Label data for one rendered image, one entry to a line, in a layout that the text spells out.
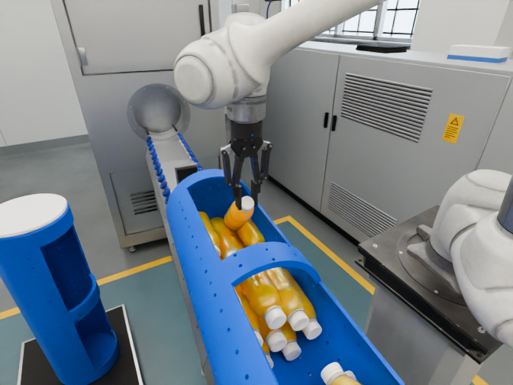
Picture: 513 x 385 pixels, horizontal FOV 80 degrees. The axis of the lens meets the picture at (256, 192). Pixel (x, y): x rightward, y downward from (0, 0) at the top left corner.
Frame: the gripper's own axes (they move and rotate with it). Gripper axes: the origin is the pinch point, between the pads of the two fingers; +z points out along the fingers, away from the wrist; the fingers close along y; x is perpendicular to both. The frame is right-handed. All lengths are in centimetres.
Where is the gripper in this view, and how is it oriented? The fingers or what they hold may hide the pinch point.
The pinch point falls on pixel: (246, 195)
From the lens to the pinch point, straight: 80.7
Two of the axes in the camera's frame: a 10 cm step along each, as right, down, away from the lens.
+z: -0.1, 8.7, 4.9
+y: -9.2, 1.8, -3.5
